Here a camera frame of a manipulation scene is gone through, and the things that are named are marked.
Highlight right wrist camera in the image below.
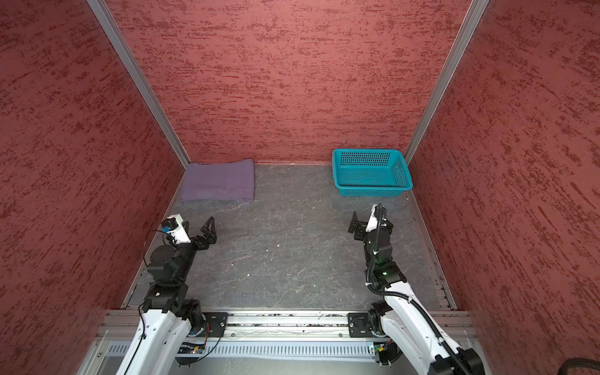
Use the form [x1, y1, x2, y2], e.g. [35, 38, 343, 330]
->
[366, 204, 393, 233]

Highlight circuit board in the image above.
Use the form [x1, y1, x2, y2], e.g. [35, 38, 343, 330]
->
[372, 342, 402, 366]
[178, 342, 206, 356]

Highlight left circuit board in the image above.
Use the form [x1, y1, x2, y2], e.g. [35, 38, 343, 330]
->
[178, 342, 206, 356]

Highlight right corner aluminium post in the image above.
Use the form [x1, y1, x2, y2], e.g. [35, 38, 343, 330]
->
[405, 0, 489, 165]

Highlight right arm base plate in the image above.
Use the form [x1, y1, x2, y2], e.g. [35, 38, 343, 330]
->
[347, 312, 374, 338]

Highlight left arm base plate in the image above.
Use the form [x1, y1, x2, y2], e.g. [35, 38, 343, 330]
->
[200, 312, 229, 338]

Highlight white vented cable duct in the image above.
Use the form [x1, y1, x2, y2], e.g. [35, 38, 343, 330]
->
[106, 341, 381, 360]

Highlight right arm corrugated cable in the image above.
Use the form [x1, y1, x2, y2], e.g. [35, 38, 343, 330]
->
[365, 203, 474, 375]

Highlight black hose bottom right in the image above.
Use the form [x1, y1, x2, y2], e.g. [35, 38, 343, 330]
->
[556, 357, 600, 375]

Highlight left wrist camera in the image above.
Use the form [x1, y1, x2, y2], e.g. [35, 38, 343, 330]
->
[160, 214, 191, 246]

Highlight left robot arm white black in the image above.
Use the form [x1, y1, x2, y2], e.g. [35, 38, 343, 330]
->
[117, 214, 217, 374]

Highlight right circuit board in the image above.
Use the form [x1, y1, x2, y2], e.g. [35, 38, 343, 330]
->
[372, 342, 402, 366]

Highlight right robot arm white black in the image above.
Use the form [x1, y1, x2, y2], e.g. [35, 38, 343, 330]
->
[348, 204, 485, 374]

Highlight aluminium front rail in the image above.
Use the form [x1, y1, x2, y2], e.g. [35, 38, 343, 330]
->
[95, 309, 478, 342]

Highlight corner aluminium post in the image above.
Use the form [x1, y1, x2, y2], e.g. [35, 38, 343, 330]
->
[87, 0, 191, 170]
[405, 0, 489, 165]

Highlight teal plastic basket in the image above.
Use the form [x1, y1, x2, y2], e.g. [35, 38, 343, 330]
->
[332, 148, 413, 197]

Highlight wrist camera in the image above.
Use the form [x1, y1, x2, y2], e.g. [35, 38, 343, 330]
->
[160, 214, 191, 246]
[366, 204, 393, 233]

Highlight purple trousers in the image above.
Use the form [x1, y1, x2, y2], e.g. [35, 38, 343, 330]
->
[181, 159, 255, 202]

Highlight left corner aluminium post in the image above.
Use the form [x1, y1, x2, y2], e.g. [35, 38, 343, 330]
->
[87, 0, 191, 170]

